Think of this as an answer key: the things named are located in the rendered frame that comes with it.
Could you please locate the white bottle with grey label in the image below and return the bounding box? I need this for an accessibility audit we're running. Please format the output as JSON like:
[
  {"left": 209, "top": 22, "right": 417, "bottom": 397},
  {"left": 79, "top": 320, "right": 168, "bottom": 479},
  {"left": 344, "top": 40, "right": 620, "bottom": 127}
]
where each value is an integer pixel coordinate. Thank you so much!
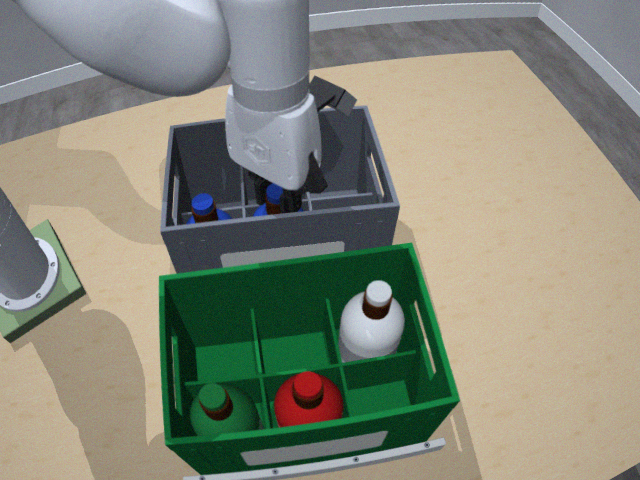
[{"left": 338, "top": 281, "right": 405, "bottom": 363}]

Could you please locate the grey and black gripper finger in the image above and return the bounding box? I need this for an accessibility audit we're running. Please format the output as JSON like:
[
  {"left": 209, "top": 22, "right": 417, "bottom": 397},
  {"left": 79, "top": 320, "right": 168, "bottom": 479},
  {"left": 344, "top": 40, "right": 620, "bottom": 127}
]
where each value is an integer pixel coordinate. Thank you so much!
[
  {"left": 280, "top": 152, "right": 328, "bottom": 214},
  {"left": 248, "top": 170, "right": 272, "bottom": 206}
]

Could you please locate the dark grey crate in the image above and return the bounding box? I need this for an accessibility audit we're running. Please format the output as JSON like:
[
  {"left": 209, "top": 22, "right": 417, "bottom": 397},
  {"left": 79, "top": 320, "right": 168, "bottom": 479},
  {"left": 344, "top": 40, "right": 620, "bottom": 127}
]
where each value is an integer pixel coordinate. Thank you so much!
[{"left": 160, "top": 105, "right": 400, "bottom": 274}]

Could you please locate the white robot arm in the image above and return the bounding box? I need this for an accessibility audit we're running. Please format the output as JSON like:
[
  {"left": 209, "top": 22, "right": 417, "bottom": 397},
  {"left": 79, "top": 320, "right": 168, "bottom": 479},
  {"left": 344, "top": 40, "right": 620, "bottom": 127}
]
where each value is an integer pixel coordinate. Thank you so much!
[{"left": 0, "top": 0, "right": 357, "bottom": 312}]

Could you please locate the blue bottle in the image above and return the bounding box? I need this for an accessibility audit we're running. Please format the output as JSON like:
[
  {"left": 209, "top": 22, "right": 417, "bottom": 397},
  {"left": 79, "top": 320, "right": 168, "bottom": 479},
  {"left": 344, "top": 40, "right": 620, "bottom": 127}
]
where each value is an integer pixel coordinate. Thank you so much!
[
  {"left": 253, "top": 183, "right": 283, "bottom": 216},
  {"left": 186, "top": 193, "right": 233, "bottom": 224}
]

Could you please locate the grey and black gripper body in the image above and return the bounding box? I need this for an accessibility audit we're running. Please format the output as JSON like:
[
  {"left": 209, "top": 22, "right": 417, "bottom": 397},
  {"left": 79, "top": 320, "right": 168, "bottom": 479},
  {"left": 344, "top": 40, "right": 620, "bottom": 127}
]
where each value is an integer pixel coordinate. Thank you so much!
[{"left": 225, "top": 85, "right": 322, "bottom": 191}]

